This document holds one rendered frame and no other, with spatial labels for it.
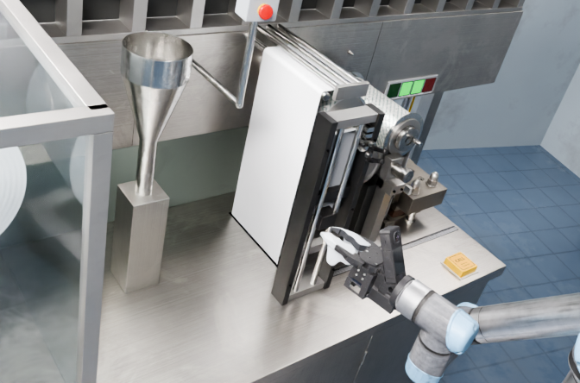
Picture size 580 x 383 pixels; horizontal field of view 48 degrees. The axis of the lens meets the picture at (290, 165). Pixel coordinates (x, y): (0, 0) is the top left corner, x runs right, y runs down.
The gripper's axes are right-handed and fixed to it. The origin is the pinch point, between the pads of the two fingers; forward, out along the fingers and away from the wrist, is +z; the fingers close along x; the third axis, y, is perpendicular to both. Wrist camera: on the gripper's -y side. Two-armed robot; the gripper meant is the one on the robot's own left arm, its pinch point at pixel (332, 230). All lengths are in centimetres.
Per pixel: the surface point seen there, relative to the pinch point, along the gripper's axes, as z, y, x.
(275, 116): 34.7, -7.8, 16.3
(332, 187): 10.9, -1.2, 13.8
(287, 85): 32.8, -17.5, 14.6
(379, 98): 25, -14, 48
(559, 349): -41, 99, 187
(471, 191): 53, 88, 271
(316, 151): 12.2, -12.4, 3.1
